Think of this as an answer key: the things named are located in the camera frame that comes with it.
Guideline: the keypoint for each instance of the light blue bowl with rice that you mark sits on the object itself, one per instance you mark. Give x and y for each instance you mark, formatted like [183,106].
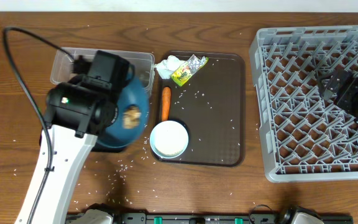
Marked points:
[169,139]

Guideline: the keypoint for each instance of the black plastic bin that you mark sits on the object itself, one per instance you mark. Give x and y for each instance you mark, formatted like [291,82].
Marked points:
[112,123]

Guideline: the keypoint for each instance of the dark brown serving tray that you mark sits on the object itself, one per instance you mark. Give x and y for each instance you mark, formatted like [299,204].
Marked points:
[211,106]

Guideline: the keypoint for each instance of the white napkin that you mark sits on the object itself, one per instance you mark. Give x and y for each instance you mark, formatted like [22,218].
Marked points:
[166,67]

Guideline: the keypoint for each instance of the orange carrot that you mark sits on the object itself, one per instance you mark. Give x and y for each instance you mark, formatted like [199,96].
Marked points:
[166,101]

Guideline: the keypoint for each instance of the clear plastic bin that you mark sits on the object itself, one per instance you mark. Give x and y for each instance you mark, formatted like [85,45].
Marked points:
[143,62]

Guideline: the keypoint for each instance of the brown food scrap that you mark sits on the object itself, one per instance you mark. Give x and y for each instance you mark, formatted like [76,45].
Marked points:
[131,118]

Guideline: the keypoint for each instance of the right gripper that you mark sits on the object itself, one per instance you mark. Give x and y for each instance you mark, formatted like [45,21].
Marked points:
[331,86]

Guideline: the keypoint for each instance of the grey dishwasher rack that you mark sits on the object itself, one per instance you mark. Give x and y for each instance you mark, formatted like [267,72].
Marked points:
[304,137]

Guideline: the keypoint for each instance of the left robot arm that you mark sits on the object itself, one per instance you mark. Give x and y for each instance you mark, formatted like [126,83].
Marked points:
[62,154]

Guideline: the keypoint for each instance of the yellow green snack wrapper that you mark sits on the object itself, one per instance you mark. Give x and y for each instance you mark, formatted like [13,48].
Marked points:
[186,70]

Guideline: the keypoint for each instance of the dark blue plate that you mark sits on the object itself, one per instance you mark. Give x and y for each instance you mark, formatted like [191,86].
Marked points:
[115,136]

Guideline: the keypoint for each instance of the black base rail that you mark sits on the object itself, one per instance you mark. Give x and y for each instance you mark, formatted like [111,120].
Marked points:
[260,214]

